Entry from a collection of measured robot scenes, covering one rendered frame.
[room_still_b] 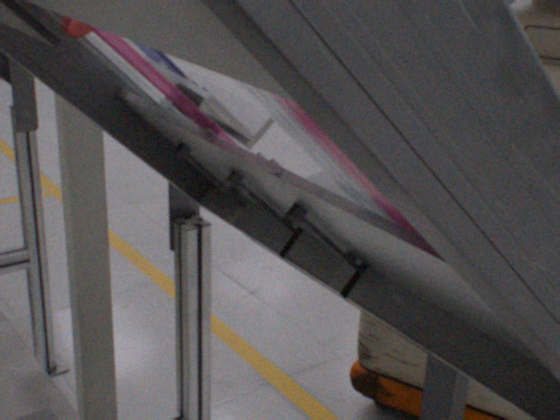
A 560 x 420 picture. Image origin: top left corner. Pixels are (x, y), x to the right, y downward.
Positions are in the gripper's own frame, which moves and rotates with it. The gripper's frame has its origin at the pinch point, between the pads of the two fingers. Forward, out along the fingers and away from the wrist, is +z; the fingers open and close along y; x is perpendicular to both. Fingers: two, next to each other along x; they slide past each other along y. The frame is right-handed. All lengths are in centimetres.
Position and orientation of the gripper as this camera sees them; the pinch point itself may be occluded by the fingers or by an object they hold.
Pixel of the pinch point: (73, 26)
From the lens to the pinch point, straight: 81.2
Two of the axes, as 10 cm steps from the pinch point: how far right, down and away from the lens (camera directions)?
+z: -6.0, 7.9, -1.0
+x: 5.6, 5.1, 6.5
